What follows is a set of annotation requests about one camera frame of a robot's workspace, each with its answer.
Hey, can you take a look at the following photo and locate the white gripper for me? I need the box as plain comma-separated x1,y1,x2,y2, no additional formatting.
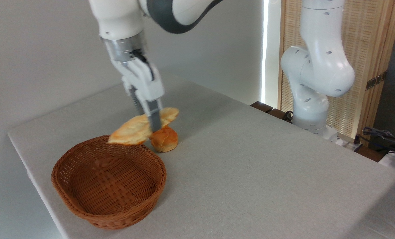
111,58,165,133

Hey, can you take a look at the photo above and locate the long braided bread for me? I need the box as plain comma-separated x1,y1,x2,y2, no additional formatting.
107,107,180,146

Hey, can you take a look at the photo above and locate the round orange bread bun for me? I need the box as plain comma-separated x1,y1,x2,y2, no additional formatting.
150,125,179,153

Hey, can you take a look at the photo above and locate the brown wicker basket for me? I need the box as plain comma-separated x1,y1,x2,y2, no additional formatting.
51,134,167,230

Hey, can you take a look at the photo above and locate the dark brown wooden block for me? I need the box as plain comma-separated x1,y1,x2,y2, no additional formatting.
250,101,293,124

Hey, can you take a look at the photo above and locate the grey tablecloth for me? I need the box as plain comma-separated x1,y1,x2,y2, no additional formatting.
7,74,395,239

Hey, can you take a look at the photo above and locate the dark metal screen hinge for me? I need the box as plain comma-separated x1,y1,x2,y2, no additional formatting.
365,70,388,91

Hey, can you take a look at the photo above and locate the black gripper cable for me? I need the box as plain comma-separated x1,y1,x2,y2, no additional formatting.
131,49,155,81

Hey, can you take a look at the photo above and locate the black cable bundle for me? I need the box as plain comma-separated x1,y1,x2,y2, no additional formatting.
354,126,395,157

